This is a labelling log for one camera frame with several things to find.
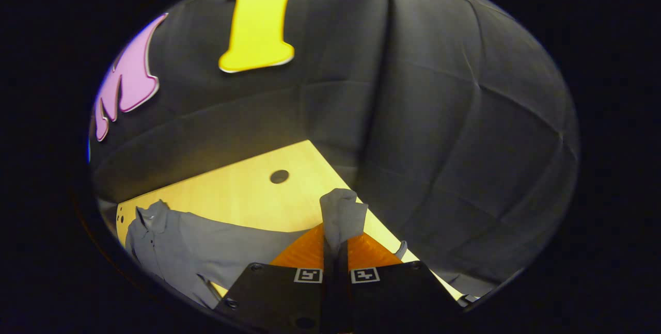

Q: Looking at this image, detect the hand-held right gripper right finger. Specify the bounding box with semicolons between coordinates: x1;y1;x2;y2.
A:
345;231;465;332

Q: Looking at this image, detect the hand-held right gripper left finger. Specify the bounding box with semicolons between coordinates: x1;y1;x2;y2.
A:
214;223;327;332

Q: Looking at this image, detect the grey button-up shirt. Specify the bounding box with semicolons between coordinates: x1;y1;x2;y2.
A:
125;188;408;309

